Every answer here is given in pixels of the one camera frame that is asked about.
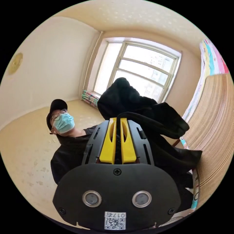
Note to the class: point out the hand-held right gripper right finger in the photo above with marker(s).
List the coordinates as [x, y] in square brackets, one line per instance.
[128, 148]

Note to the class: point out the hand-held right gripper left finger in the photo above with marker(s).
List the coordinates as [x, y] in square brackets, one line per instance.
[107, 146]

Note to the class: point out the black pants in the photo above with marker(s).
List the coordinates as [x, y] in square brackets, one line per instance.
[146, 117]

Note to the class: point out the person's body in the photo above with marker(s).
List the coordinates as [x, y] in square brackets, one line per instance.
[67, 146]

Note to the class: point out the folded colourful blanket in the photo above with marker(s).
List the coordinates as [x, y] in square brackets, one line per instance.
[90, 97]

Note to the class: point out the window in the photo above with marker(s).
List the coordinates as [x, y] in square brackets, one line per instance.
[135, 67]

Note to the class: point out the round ceiling lamp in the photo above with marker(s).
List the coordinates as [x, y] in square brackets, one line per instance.
[16, 63]

